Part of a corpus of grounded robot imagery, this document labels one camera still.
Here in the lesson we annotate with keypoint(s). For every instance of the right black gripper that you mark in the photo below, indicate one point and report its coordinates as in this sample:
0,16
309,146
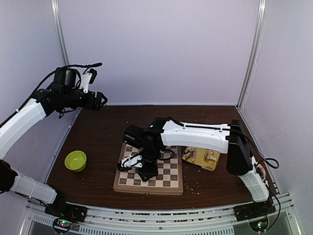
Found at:
151,173

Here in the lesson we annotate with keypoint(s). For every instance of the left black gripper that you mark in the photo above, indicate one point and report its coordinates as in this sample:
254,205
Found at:
95,106

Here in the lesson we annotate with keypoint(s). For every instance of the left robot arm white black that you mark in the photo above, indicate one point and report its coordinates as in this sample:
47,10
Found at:
68,92

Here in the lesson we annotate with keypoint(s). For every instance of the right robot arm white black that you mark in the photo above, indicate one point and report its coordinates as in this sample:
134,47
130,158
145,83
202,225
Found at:
229,139

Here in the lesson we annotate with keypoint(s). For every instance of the pile of white chess pieces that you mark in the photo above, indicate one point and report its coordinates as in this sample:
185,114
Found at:
209,155

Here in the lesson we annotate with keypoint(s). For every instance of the left green circuit board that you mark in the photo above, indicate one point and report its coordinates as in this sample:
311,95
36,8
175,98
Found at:
61,225

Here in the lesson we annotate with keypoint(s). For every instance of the green circuit board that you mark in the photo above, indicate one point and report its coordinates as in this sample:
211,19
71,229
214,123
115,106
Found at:
259,225
61,225

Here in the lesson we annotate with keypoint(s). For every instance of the right green circuit board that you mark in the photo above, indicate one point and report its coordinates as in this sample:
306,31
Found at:
259,225

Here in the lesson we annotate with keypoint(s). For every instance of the wooden chessboard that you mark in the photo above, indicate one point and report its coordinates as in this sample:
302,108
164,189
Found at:
169,180

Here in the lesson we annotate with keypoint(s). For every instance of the pile of white pawns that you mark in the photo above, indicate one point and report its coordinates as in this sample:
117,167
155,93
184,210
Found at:
190,154

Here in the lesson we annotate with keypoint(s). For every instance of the gold metal tray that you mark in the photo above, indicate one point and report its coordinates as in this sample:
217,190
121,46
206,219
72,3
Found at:
201,162

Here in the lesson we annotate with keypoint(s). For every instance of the green bowl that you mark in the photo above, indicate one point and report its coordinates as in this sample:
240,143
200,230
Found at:
76,161

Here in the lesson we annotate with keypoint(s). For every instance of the red patterned bowl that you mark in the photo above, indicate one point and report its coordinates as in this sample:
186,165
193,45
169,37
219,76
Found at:
262,170

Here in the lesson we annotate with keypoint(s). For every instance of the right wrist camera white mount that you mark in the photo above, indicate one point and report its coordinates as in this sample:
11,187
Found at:
129,162

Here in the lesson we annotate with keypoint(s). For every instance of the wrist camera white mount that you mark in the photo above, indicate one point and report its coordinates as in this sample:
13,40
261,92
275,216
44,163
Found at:
129,162
88,78

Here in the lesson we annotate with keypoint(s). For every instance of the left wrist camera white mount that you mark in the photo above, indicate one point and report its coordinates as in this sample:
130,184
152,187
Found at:
88,78

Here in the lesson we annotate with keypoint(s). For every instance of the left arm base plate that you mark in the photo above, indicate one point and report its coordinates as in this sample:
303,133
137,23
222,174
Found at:
72,213

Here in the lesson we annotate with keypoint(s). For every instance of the left aluminium corner post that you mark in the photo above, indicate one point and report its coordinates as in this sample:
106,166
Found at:
59,29

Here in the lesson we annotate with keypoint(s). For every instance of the aluminium corner post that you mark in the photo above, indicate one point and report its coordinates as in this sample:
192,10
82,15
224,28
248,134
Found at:
256,43
59,29

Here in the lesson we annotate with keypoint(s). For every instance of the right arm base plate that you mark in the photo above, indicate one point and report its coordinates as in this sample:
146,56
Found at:
253,210

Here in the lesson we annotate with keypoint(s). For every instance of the right aluminium corner post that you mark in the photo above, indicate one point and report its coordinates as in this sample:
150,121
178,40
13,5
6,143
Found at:
256,43

